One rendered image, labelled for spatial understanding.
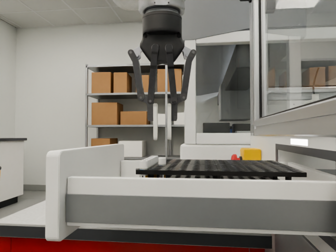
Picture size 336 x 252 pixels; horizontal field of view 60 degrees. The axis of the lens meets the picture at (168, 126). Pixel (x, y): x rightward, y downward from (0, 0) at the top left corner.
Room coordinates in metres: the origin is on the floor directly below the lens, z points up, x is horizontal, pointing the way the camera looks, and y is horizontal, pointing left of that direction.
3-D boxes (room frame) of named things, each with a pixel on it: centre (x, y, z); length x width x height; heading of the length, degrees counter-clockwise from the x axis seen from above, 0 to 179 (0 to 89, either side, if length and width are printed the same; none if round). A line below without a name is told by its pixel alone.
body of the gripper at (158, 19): (0.55, 0.01, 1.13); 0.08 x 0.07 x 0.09; 90
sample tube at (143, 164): (0.40, 0.03, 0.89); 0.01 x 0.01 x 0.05
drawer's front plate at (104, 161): (0.50, 0.12, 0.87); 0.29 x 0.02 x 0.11; 173
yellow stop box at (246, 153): (0.79, -0.22, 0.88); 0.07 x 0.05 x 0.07; 173
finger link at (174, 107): (0.56, -0.02, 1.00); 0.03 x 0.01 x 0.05; 90
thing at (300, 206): (0.47, -0.09, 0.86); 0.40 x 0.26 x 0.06; 83
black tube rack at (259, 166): (0.47, -0.08, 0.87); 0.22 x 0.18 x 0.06; 83
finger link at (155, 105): (0.57, 0.02, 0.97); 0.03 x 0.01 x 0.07; 0
